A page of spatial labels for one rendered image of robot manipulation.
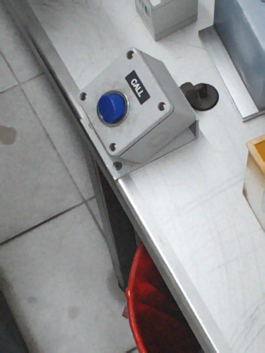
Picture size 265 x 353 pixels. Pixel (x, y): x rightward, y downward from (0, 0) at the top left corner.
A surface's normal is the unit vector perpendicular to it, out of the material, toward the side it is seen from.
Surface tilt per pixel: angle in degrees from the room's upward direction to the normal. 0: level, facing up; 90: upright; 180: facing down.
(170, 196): 0
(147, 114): 30
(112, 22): 0
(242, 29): 90
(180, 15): 90
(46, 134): 0
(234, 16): 90
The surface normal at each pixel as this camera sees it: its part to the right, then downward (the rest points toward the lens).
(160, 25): 0.47, 0.80
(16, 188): -0.06, -0.40
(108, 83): -0.49, -0.12
